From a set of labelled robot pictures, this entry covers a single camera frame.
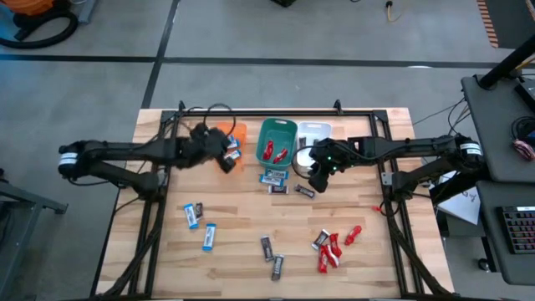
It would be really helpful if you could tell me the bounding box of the white plastic basket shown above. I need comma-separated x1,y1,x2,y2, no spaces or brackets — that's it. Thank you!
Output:
296,120,334,173

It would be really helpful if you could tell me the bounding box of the grey metal cart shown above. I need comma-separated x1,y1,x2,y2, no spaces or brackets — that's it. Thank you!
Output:
0,166,69,301

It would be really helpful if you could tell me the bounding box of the white paper sheet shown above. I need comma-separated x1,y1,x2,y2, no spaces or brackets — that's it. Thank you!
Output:
436,169,482,226

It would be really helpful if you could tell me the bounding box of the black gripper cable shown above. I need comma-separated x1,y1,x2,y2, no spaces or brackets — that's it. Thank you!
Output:
206,102,237,139
291,144,319,180

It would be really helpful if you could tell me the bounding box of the black keyboard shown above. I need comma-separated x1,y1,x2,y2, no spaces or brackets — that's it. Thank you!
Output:
496,205,535,255

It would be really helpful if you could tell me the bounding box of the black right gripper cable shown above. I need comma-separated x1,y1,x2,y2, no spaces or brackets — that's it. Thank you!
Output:
291,144,319,180

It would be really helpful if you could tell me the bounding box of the black aluminium rig frame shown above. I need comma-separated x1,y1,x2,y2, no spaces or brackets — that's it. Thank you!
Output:
94,99,455,301

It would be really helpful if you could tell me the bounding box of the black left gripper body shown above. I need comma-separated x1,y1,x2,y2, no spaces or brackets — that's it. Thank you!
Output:
177,124,231,168

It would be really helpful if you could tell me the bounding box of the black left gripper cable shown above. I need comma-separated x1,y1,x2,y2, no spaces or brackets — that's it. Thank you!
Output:
206,102,237,139

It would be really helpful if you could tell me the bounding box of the orange plastic basket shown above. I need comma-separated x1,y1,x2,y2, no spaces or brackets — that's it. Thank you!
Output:
215,120,248,172

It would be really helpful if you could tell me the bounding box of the black coiled cable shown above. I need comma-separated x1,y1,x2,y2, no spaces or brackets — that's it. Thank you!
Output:
510,115,535,141

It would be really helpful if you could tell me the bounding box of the black laptop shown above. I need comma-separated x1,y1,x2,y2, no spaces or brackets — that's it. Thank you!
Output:
515,78,535,112

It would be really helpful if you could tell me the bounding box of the red pink cable bundle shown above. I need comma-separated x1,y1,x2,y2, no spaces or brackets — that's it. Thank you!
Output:
512,139,535,163

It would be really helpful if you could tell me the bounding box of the grey desk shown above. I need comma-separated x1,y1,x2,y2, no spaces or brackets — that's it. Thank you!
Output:
475,180,535,287
461,74,535,184

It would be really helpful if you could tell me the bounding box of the orange shop vacuum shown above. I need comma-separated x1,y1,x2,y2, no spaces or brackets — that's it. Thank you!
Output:
0,0,56,17

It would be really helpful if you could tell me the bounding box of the black vacuum hose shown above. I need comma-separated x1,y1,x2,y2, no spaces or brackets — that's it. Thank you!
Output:
0,8,79,50

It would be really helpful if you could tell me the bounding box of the dark mat striped edge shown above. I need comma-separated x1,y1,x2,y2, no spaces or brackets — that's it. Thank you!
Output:
476,0,535,49

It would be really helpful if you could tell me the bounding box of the black stand pole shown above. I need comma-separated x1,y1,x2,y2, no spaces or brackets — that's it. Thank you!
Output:
477,35,535,90

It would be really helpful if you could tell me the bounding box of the green plastic basket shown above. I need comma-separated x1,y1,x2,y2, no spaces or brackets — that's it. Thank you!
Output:
255,117,298,171

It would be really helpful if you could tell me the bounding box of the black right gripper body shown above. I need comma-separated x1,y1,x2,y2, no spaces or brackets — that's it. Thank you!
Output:
309,138,356,175

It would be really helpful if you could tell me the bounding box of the yellow cable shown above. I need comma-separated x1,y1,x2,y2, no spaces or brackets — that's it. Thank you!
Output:
385,0,403,23

